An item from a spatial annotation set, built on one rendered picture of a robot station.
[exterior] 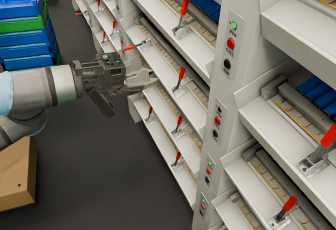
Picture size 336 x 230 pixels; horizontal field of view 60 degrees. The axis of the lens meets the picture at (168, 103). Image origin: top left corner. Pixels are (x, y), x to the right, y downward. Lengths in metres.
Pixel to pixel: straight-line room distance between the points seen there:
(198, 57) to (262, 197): 0.34
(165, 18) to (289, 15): 0.45
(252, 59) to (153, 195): 0.90
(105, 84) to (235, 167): 0.36
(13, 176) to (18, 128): 0.53
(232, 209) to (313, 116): 0.43
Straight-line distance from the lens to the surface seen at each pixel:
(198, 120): 0.79
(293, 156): 0.52
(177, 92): 0.85
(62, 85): 0.67
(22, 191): 1.24
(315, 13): 0.44
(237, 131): 0.63
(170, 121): 1.05
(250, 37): 0.48
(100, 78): 0.71
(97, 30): 1.97
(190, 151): 0.96
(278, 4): 0.46
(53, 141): 1.55
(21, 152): 1.35
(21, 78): 0.68
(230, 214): 0.87
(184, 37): 0.74
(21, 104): 0.68
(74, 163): 1.43
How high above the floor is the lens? 1.12
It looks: 44 degrees down
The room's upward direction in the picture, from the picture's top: straight up
